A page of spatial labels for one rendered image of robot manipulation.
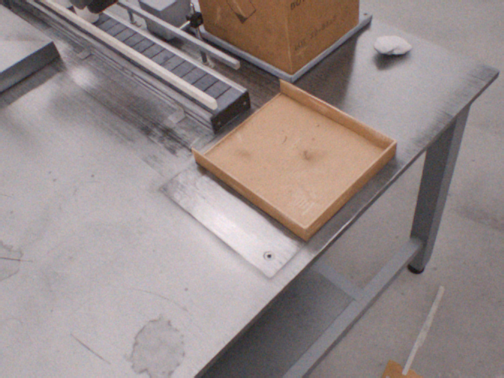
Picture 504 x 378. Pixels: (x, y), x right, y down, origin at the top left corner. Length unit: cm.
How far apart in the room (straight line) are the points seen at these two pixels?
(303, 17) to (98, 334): 73
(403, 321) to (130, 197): 104
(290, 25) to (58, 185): 58
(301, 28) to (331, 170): 32
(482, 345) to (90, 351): 123
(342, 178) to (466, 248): 101
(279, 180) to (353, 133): 19
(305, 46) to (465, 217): 106
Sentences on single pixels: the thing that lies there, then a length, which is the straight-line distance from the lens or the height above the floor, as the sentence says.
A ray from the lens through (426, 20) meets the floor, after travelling 287.
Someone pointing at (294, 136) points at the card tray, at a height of 83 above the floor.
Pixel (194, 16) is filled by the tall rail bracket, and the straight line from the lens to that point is 121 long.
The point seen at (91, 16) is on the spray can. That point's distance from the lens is 146.
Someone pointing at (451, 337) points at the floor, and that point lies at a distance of 178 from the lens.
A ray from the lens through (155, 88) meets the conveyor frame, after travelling 122.
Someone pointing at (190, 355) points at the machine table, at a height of 83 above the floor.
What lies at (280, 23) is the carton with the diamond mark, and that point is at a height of 98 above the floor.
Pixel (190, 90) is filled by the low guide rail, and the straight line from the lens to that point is 110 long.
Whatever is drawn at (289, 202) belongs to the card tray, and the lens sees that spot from 97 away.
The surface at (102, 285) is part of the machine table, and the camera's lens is 96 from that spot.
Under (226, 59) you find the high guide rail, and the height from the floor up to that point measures 96.
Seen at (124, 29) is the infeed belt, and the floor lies 88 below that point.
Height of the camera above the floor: 160
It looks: 51 degrees down
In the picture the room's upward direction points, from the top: 12 degrees counter-clockwise
